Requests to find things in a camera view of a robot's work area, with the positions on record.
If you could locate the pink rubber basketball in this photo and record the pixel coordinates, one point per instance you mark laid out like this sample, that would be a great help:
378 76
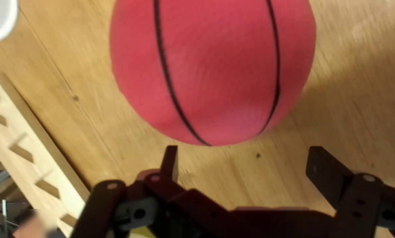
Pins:
214 66

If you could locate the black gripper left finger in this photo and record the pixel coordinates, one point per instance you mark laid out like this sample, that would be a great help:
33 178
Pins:
131 206

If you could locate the wooden strip with slots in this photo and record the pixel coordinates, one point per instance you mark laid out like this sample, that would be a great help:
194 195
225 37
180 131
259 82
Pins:
25 132

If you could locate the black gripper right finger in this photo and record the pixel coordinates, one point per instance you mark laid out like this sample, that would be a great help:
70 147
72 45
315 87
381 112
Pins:
363 202

